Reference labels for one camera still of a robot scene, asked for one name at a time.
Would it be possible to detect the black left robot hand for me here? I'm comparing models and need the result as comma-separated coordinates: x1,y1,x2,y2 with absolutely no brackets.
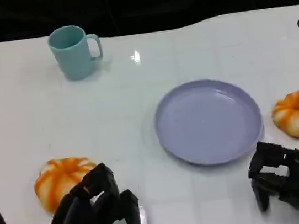
36,158,143,224

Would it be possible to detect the lilac plate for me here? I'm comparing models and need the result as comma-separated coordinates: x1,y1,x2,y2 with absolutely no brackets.
148,71,269,173

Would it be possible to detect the pale green mug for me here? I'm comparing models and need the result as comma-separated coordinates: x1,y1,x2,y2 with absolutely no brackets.
45,21,106,84

